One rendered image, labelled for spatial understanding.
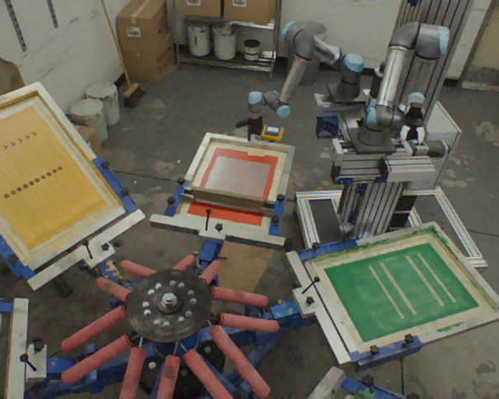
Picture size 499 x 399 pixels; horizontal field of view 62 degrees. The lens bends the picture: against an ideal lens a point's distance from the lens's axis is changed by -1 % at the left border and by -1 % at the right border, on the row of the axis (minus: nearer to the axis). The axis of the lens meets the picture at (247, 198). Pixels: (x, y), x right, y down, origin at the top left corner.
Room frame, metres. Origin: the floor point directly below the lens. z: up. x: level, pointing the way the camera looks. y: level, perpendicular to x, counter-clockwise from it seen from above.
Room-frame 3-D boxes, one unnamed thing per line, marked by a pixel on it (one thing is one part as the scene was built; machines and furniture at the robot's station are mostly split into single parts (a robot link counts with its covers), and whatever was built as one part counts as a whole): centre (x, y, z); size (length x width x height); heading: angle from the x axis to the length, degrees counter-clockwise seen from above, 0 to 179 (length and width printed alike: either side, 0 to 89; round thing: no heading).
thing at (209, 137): (1.84, 0.07, 0.97); 0.79 x 0.58 x 0.04; 170
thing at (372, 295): (1.10, -0.59, 1.05); 1.08 x 0.61 x 0.23; 110
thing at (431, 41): (1.87, -0.80, 1.63); 0.15 x 0.12 x 0.55; 73
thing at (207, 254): (1.28, 0.17, 1.02); 0.17 x 0.06 x 0.05; 170
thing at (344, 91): (2.40, -0.61, 1.31); 0.15 x 0.15 x 0.10
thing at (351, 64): (2.41, -0.60, 1.42); 0.13 x 0.12 x 0.14; 31
